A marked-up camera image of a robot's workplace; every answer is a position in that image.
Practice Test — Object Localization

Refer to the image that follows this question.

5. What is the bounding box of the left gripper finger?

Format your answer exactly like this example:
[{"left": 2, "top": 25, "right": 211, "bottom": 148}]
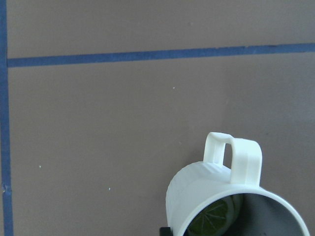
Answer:
[{"left": 159, "top": 227, "right": 172, "bottom": 236}]

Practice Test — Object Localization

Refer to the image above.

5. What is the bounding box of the lemon slice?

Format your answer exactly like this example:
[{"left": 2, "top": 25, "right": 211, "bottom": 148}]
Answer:
[{"left": 185, "top": 194, "right": 244, "bottom": 236}]

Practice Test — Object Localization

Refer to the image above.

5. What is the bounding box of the white mug with handle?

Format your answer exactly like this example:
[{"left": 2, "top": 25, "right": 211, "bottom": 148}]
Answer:
[{"left": 165, "top": 132, "right": 309, "bottom": 236}]

